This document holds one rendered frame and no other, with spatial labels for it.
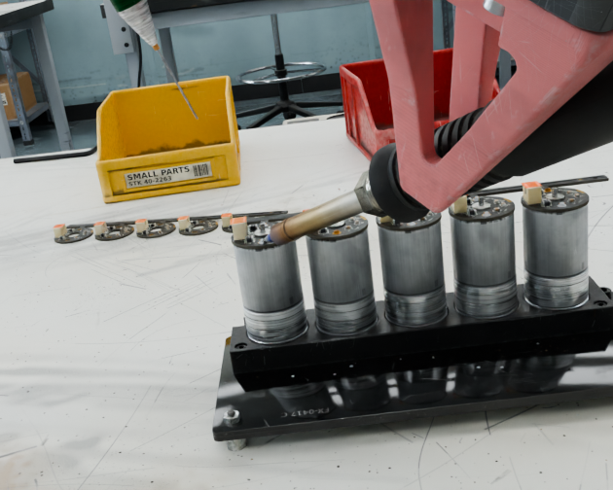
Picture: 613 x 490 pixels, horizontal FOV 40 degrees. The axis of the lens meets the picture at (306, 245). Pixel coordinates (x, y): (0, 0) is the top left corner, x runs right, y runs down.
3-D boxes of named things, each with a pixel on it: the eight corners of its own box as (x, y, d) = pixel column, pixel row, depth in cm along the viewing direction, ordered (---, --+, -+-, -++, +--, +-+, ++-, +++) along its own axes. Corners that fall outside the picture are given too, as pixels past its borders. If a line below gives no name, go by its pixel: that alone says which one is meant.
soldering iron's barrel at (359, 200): (270, 262, 30) (391, 215, 25) (253, 222, 30) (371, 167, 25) (299, 248, 31) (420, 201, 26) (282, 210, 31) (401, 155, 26)
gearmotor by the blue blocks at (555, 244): (596, 326, 32) (597, 201, 31) (534, 332, 32) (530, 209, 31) (576, 298, 35) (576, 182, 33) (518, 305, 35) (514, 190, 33)
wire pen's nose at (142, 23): (137, 51, 29) (114, 11, 28) (164, 34, 29) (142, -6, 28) (143, 53, 28) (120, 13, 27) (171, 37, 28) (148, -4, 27)
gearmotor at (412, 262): (453, 342, 33) (445, 220, 31) (391, 350, 33) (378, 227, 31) (443, 314, 35) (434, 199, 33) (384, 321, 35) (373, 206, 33)
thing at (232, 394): (599, 315, 36) (599, 291, 35) (671, 406, 29) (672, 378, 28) (230, 359, 36) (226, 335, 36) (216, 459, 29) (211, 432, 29)
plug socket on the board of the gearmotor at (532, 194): (548, 202, 31) (548, 186, 31) (525, 205, 31) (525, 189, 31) (542, 195, 32) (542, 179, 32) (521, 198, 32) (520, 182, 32)
